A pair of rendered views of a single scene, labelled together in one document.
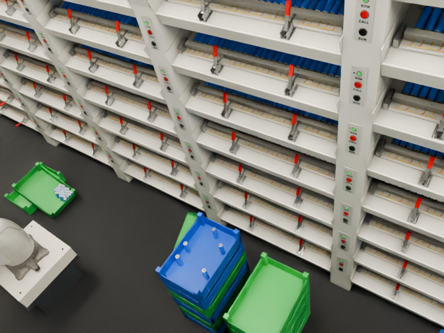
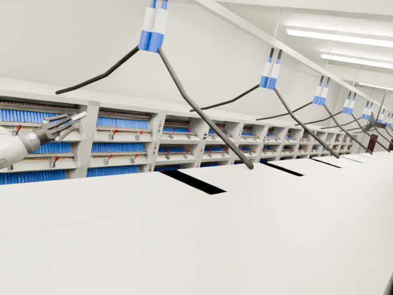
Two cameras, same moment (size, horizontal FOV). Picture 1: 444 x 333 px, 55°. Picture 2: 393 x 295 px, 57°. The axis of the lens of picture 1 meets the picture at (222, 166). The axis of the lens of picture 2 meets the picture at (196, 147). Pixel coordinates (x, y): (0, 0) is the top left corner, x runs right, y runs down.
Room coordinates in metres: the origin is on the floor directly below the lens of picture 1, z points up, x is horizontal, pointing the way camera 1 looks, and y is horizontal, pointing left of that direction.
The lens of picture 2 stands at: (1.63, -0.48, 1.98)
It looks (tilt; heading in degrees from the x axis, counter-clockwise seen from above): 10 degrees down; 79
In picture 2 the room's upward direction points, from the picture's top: 14 degrees clockwise
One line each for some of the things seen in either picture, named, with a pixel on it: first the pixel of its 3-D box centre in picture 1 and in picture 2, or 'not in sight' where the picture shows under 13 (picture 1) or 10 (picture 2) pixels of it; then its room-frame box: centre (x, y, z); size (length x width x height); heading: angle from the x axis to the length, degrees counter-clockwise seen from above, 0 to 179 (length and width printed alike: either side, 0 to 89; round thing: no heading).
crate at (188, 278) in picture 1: (199, 254); not in sight; (0.87, 0.17, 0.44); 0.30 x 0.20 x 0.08; 136
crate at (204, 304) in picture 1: (203, 263); not in sight; (0.87, 0.17, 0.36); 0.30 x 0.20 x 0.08; 136
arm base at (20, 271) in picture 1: (24, 256); not in sight; (1.18, 1.01, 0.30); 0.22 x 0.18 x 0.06; 40
